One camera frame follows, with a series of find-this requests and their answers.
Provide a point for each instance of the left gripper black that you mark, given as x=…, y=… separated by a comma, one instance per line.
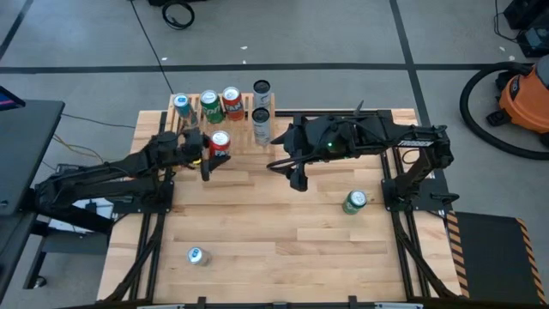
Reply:
x=193, y=143

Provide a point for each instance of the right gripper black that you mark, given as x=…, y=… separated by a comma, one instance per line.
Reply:
x=317, y=137

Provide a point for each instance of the red soda can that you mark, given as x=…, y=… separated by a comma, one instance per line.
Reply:
x=219, y=143

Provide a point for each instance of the tall silver Celsius can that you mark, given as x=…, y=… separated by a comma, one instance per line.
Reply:
x=261, y=126
x=261, y=91

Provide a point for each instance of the green Sprite can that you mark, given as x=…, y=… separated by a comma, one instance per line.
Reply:
x=354, y=202
x=212, y=107

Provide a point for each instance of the orange Fanta can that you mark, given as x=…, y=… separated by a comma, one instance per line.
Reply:
x=233, y=105

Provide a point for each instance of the slim blue silver can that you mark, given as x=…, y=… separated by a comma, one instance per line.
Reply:
x=184, y=107
x=197, y=256

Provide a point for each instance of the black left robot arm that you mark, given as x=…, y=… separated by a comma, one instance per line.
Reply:
x=107, y=171

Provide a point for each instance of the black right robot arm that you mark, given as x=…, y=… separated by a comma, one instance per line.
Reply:
x=386, y=135

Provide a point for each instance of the wooden slatted shelf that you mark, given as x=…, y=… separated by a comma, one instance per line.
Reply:
x=242, y=141

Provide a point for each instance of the black power adapter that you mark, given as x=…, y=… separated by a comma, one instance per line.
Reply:
x=64, y=168

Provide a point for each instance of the black floor box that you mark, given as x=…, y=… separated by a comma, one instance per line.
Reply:
x=154, y=1

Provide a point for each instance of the orange shop vacuum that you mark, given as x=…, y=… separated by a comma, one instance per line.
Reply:
x=463, y=107
x=525, y=101

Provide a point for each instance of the black desk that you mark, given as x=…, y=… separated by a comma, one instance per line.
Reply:
x=25, y=146

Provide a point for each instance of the laptop screen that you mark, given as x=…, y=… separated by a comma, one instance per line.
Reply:
x=7, y=101

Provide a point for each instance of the black mat with hazard stripes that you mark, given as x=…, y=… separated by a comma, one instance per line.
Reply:
x=489, y=253

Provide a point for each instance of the black equipment cases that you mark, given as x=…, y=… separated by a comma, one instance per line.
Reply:
x=532, y=38

